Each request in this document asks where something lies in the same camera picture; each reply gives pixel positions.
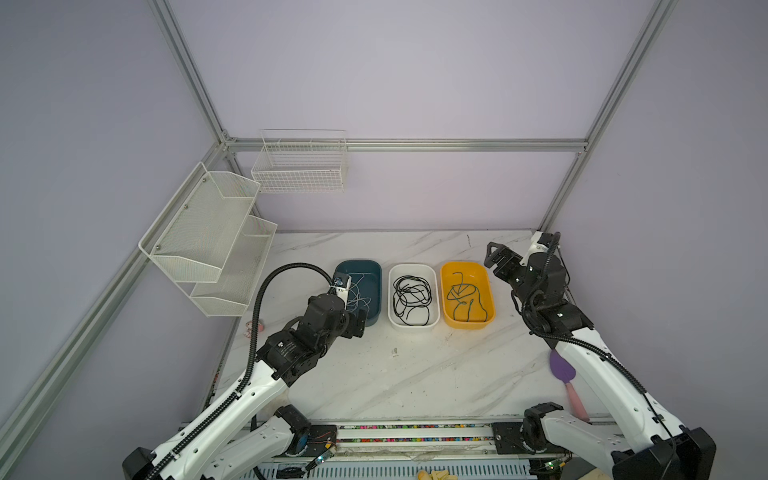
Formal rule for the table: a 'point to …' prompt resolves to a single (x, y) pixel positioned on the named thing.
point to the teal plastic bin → (365, 289)
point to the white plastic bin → (430, 272)
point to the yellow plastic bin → (474, 273)
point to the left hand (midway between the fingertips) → (343, 306)
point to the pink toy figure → (248, 332)
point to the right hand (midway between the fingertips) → (498, 248)
